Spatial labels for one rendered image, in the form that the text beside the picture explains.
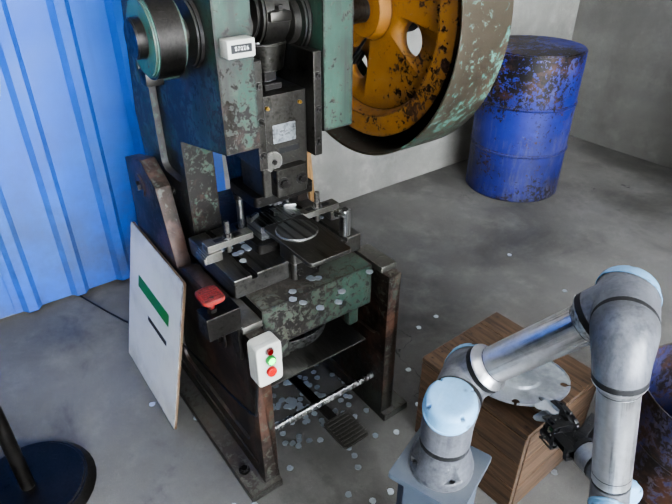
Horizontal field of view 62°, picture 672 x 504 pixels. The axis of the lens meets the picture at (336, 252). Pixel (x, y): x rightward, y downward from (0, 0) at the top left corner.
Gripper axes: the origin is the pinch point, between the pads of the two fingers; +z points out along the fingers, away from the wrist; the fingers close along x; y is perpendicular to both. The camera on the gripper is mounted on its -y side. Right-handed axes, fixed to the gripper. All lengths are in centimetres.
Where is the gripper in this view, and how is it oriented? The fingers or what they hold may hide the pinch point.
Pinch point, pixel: (544, 401)
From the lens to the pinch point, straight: 172.2
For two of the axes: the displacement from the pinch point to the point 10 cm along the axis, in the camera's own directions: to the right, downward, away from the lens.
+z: -2.7, -3.8, 8.9
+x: 0.3, 9.2, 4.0
